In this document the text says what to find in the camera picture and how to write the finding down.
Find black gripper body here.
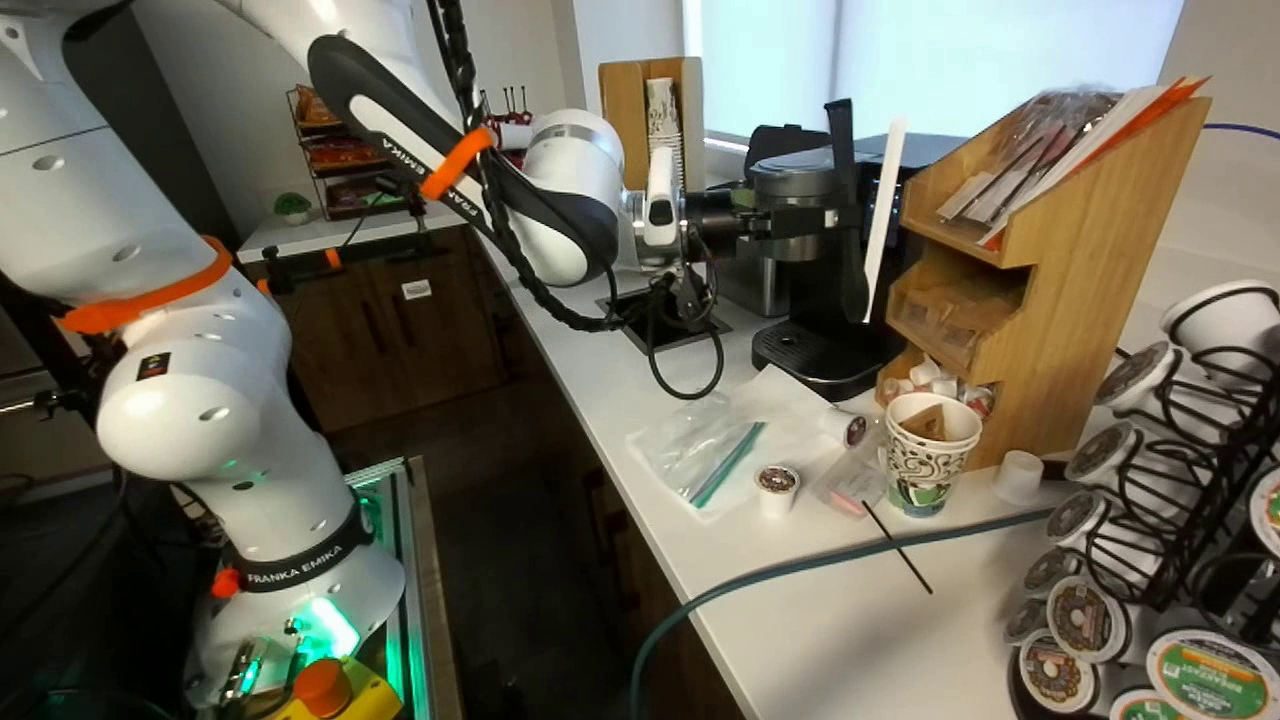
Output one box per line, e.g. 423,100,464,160
681,175,768,251

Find wooden cup dispenser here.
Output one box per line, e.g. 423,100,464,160
594,52,708,267

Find small white creamer cup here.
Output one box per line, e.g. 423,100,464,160
995,448,1049,500
888,357,944,402

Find patterned paper cup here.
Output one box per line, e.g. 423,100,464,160
877,389,988,520

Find stainless steel trash can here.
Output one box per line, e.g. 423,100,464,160
698,121,836,319

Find stack of paper cups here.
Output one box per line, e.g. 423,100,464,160
643,73,689,155

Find black pod coffee machine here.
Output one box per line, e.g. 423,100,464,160
742,129,964,402

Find clear plastic bag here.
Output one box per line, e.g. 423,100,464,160
627,363,882,520

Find mug tree stand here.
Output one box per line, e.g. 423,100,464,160
474,82,535,129

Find clear plastic packet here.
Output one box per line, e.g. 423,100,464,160
689,415,770,512

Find upright coffee pod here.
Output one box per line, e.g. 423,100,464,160
750,459,806,518

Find pink sugar packet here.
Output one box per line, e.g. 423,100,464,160
812,477,872,518

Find wooden condiment organizer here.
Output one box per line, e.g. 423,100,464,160
879,73,1215,473

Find thin black stir stick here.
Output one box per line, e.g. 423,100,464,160
854,497,934,598

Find dark under-counter cabinet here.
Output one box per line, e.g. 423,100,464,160
474,251,742,720

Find white orange-edged booklet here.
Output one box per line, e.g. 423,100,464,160
975,73,1213,251

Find brown wooden cabinet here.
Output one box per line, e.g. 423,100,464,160
254,226,531,435

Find brown lid coffee pod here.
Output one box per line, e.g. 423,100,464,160
1092,336,1183,415
1062,419,1145,490
1001,593,1052,644
1045,573,1136,664
1021,542,1086,598
1045,490,1112,547
1013,627,1103,718

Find wooden snack shelf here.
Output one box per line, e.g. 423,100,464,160
283,85,431,226

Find green lit robot cart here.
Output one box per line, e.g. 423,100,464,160
334,454,468,720

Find green lid coffee pod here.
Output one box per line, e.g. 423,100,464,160
1103,683,1192,720
1234,463,1280,558
1145,625,1280,720

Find yellow box orange button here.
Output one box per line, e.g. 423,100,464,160
262,654,404,720

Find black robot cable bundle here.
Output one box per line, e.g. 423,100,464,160
420,0,732,403

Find black wire pod carousel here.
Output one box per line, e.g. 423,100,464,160
1002,276,1280,720

